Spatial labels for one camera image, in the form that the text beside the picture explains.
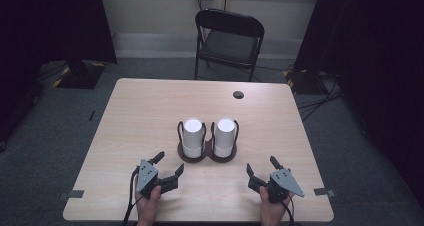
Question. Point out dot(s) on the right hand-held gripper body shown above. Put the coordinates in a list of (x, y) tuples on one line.
[(284, 182)]

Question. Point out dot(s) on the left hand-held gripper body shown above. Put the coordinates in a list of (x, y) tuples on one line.
[(147, 176)]

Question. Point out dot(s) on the white cup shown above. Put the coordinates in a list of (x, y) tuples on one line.
[(224, 136), (192, 137)]

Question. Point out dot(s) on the dark double cup holder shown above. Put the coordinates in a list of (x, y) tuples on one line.
[(208, 154)]

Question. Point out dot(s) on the person's left hand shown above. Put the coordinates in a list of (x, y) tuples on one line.
[(148, 207)]

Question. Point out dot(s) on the person's right hand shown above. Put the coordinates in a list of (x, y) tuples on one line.
[(271, 212)]

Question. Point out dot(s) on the grey tape piece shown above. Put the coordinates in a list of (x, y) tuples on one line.
[(71, 194), (324, 192)]

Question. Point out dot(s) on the small black floor object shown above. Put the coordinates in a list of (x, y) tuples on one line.
[(91, 115)]

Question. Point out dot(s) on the black stand base striped tape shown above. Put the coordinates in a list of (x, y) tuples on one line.
[(80, 75), (301, 82)]

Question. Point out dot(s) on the black folding chair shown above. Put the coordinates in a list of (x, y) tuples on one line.
[(230, 46)]

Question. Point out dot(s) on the dark curtain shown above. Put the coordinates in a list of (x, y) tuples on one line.
[(373, 52), (50, 26)]

